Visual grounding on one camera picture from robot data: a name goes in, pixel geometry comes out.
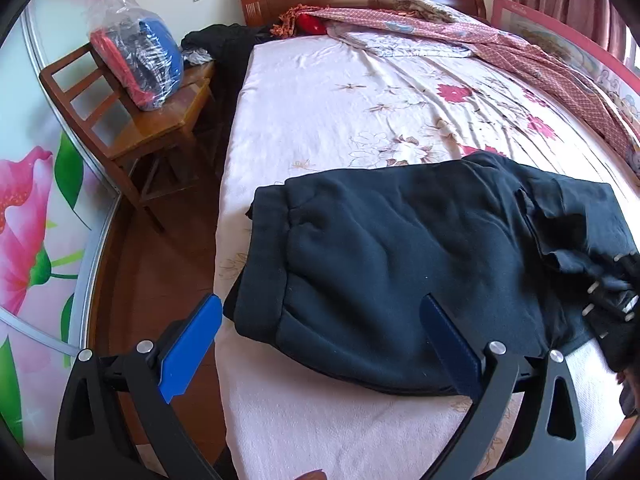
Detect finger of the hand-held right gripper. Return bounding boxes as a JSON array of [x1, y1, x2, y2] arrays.
[[584, 302, 638, 341], [584, 252, 640, 306]]

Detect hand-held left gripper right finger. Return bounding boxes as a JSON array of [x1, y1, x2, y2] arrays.
[[420, 293, 586, 480]]

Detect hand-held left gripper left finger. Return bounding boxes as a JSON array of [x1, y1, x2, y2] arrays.
[[54, 293, 223, 480]]

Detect black pants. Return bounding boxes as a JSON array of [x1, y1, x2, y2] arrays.
[[222, 151, 640, 396]]

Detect floral sliding door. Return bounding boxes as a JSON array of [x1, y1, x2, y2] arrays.
[[0, 0, 126, 451]]

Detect wooden chair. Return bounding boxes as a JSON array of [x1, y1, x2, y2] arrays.
[[39, 42, 218, 233]]

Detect pink patterned quilt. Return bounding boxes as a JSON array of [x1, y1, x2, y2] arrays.
[[272, 0, 640, 176]]

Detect bed with floral sheet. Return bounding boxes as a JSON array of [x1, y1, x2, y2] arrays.
[[212, 30, 640, 480]]

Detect plastic bag of clothes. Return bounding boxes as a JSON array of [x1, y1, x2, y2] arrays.
[[87, 0, 183, 112]]

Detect black clothes pile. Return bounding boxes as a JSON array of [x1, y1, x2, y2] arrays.
[[180, 22, 273, 181]]

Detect pale floral pillow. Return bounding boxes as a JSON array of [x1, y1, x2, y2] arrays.
[[327, 30, 473, 58]]

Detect orange fringed cloth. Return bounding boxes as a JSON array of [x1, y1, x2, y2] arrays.
[[270, 4, 308, 40]]

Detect red cushion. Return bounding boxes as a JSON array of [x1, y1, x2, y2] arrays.
[[297, 12, 328, 36]]

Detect pink bed guard rail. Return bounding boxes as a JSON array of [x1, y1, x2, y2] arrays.
[[490, 0, 640, 126]]

